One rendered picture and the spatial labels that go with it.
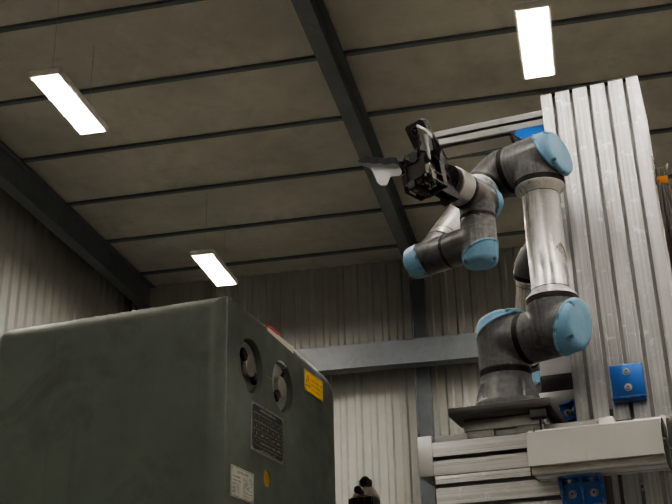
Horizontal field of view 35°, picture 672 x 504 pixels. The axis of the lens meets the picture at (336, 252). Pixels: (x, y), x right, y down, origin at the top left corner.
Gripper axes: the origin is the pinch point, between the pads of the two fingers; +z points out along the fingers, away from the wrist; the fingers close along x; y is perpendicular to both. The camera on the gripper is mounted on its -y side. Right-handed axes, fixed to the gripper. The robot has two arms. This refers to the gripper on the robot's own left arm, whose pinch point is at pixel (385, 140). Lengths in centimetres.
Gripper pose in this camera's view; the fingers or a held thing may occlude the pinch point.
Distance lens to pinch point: 209.1
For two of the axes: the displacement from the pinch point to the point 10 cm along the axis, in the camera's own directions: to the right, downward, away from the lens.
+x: -7.3, 4.0, 5.5
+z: -6.7, -2.8, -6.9
